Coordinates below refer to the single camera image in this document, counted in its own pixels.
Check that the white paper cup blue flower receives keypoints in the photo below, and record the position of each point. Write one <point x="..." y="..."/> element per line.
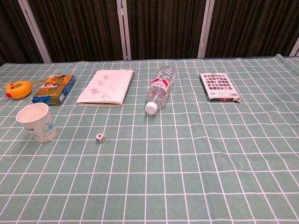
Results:
<point x="37" y="121"/>

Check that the green grid-patterned tablecloth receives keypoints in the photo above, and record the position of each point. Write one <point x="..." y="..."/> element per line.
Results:
<point x="177" y="163"/>

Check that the clear plastic water bottle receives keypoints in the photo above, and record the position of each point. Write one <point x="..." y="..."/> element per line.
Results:
<point x="161" y="87"/>

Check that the white spiral notebook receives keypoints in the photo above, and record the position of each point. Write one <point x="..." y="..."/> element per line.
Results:
<point x="107" y="87"/>

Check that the white die red dot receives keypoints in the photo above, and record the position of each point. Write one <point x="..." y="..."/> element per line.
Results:
<point x="100" y="138"/>

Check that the dark card box picture grid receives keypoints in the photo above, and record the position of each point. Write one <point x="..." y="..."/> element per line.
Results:
<point x="219" y="86"/>

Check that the blue and green card box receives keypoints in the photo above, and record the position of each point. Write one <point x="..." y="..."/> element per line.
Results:
<point x="54" y="89"/>

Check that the yellow tape measure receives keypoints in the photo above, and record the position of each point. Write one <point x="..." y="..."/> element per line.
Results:
<point x="18" y="90"/>

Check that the white partition frame post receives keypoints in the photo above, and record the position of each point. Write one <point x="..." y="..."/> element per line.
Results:
<point x="294" y="47"/>
<point x="123" y="29"/>
<point x="35" y="30"/>
<point x="205" y="28"/>

